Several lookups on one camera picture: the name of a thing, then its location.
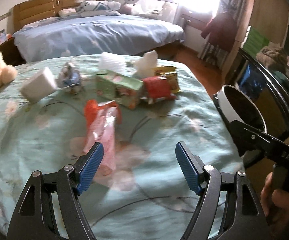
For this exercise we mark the dark red hanging coat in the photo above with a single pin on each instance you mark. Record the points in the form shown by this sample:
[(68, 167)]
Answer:
[(222, 30)]

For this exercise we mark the person's right hand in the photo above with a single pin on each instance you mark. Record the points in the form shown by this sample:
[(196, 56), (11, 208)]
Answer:
[(279, 198)]

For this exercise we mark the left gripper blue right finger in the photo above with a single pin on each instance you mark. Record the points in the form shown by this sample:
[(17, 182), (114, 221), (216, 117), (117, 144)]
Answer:
[(191, 166)]

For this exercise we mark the wooden nightstand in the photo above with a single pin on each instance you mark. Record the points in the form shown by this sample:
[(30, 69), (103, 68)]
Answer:
[(10, 53)]

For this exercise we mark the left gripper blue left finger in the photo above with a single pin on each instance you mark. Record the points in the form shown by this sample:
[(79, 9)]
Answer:
[(86, 167)]

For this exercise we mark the wooden headboard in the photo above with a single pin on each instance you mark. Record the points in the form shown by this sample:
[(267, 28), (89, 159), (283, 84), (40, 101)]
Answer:
[(34, 10)]

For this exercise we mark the white foam net sleeve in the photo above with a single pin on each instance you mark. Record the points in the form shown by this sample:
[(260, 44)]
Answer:
[(112, 62)]

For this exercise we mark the bed with blue cover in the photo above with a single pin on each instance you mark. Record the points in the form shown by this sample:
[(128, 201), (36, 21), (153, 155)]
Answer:
[(122, 34)]

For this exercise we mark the floral green tablecloth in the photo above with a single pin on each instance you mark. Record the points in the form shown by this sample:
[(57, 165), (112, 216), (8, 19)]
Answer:
[(139, 191)]

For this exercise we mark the pink pillow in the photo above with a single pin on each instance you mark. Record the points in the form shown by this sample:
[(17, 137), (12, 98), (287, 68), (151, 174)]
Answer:
[(67, 12)]

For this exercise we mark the white round trash bin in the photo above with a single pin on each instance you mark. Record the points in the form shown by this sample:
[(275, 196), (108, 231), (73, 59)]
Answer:
[(232, 104)]

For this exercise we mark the yellow snack bag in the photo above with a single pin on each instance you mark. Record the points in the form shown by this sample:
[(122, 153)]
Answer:
[(170, 73)]

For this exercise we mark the red snack bag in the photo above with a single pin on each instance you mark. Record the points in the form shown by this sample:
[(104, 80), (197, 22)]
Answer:
[(156, 89)]

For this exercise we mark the brown folded towel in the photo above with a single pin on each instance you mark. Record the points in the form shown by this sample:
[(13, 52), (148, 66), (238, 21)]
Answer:
[(273, 58)]

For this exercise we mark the white foam block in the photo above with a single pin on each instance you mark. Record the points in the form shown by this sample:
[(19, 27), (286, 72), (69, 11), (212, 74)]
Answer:
[(39, 86)]

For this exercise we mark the green milk carton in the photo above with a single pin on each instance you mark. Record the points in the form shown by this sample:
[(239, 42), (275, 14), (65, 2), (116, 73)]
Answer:
[(125, 90)]

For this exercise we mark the silver blue wrapper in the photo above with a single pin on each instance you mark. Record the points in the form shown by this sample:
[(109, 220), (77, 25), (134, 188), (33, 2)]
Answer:
[(69, 79)]

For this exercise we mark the green boxes stack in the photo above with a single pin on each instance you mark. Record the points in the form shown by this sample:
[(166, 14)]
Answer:
[(254, 41)]

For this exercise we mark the white paper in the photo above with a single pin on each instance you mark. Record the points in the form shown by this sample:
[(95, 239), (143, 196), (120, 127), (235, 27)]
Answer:
[(146, 65)]

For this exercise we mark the pink plastic bag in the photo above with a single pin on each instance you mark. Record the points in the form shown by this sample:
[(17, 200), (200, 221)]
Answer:
[(101, 120)]

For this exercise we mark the photo frame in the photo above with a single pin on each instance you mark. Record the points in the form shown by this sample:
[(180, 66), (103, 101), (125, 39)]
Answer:
[(3, 36)]

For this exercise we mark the folded white blue quilt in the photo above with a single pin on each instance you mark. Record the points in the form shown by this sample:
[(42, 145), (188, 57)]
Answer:
[(97, 8)]

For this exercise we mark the grey bed guard rail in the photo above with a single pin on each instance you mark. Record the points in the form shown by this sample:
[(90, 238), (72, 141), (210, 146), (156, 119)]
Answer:
[(164, 10)]

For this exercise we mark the black tv cabinet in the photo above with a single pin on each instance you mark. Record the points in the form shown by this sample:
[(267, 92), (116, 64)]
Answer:
[(265, 91)]

